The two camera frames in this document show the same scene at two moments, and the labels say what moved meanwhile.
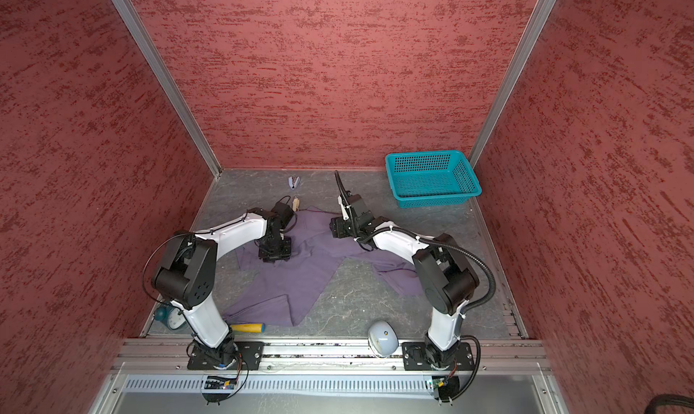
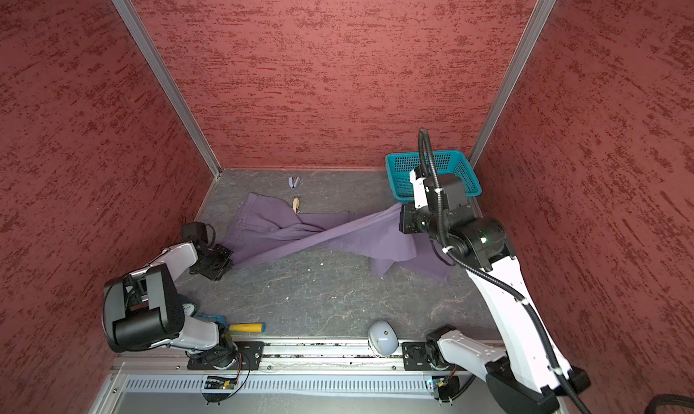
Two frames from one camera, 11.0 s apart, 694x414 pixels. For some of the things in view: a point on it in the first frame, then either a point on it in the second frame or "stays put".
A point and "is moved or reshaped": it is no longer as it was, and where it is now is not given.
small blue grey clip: [293, 183] stays put
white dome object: [383, 338] stays put
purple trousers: [279, 291] is moved or reshaped
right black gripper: [339, 227] -> [409, 224]
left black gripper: [285, 254] -> [225, 265]
